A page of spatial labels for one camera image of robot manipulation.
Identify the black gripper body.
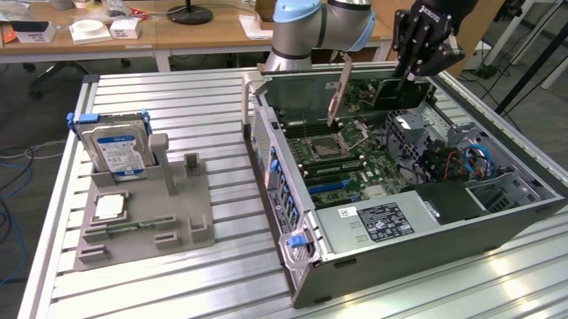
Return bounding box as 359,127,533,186
407,0,480,36

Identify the graphics card with metal bracket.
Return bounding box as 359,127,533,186
325,53,435,126

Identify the wooden cabinet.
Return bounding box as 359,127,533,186
374,0,506,77

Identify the black power strip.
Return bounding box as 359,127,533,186
468,64,501,80

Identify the black stand pole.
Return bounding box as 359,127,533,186
494,19,568,116

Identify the silver disk bay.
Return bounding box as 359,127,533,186
384,108,448,167

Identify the metal socket cover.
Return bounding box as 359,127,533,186
336,119,370,149

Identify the brown cardboard box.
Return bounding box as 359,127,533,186
255,0,279,23

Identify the white paper stack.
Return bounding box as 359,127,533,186
239,13,273,41

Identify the green motherboard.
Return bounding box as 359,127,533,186
276,116,412,209

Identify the CPU socket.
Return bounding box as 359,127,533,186
308,135,345,160

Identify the green RAM stick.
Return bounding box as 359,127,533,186
309,161,360,174
85,221,156,233

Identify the blue expansion slot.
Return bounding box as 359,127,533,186
307,179,354,195

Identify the black round lamp base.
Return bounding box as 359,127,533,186
165,0,213,25

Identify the grey power supply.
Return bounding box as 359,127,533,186
309,191,439,263

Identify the open dark PC case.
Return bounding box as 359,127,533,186
241,59,568,308

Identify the small white box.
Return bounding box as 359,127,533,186
109,18,142,39

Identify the white round dispenser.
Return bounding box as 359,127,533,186
69,19,112,45

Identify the hard disk with blue caddy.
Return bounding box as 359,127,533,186
64,108,154,182

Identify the wooden desk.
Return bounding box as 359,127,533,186
0,0,398,72

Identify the grey parts rack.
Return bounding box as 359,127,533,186
72,132,216,272

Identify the black office chair base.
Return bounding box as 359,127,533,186
23,61,89,99

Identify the white box with black top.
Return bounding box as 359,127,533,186
10,20,57,43

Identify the silver CPU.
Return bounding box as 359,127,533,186
92,195,128,220

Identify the white table frame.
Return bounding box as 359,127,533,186
480,0,568,90

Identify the red orange wire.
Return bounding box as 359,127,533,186
444,151,466,177

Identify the blue wire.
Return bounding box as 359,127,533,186
460,144,495,180

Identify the white floor cable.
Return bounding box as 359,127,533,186
0,139,66,160

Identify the blue floor cable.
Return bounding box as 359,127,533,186
0,162,34,286

